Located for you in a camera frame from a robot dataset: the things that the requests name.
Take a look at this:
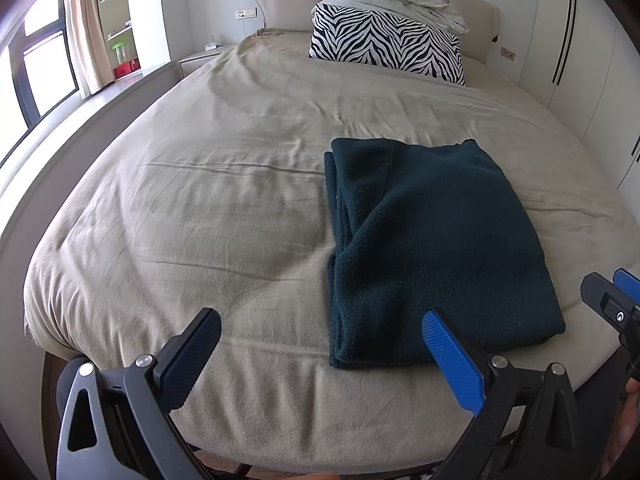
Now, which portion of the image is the person's right hand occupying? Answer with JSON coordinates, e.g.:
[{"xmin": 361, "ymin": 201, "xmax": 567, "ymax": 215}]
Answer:
[{"xmin": 602, "ymin": 377, "xmax": 640, "ymax": 479}]

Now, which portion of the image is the zebra print pillow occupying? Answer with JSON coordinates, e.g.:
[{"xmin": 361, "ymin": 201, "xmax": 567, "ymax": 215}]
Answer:
[{"xmin": 308, "ymin": 2, "xmax": 466, "ymax": 86}]

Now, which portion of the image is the white wardrobe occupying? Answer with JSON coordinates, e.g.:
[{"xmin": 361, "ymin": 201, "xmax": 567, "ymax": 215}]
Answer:
[{"xmin": 517, "ymin": 0, "xmax": 640, "ymax": 192}]

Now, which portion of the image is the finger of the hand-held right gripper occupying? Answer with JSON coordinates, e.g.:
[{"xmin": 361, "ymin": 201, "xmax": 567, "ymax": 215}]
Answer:
[
  {"xmin": 613, "ymin": 268, "xmax": 640, "ymax": 307},
  {"xmin": 580, "ymin": 272, "xmax": 640, "ymax": 342}
]

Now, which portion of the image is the bed with beige sheet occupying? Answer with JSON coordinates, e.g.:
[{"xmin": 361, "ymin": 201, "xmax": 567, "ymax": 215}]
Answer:
[{"xmin": 22, "ymin": 27, "xmax": 640, "ymax": 477}]

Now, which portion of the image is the dark green knit sweater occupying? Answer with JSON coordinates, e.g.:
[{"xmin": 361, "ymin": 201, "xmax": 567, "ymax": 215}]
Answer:
[{"xmin": 322, "ymin": 136, "xmax": 567, "ymax": 371}]

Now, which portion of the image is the beige curtain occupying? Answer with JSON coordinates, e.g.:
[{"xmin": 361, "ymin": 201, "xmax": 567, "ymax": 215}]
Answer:
[{"xmin": 64, "ymin": 0, "xmax": 109, "ymax": 97}]

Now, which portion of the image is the dark mesh object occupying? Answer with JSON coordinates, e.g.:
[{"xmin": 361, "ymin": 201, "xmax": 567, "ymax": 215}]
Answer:
[{"xmin": 55, "ymin": 357, "xmax": 97, "ymax": 413}]

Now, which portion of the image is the white open shelf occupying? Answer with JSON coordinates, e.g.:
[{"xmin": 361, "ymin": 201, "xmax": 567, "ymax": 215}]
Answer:
[{"xmin": 97, "ymin": 0, "xmax": 145, "ymax": 84}]

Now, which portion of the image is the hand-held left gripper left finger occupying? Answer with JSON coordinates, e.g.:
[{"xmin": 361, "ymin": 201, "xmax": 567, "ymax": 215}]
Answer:
[{"xmin": 55, "ymin": 307, "xmax": 223, "ymax": 480}]

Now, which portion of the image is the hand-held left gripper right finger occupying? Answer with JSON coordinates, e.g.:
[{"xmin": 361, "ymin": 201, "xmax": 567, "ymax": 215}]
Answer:
[{"xmin": 421, "ymin": 309, "xmax": 594, "ymax": 480}]

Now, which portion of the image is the white nightstand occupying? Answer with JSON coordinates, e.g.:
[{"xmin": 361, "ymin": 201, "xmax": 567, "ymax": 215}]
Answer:
[{"xmin": 178, "ymin": 44, "xmax": 237, "ymax": 79}]

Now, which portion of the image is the window with dark frame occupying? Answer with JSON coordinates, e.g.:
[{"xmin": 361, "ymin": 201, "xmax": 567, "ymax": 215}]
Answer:
[{"xmin": 0, "ymin": 0, "xmax": 82, "ymax": 166}]

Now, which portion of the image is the folded white duvet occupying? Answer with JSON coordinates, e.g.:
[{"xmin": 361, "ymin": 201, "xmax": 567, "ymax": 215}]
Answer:
[{"xmin": 332, "ymin": 0, "xmax": 470, "ymax": 36}]

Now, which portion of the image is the white window ledge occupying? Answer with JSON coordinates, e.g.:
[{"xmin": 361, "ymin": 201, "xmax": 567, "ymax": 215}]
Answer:
[{"xmin": 0, "ymin": 59, "xmax": 182, "ymax": 241}]

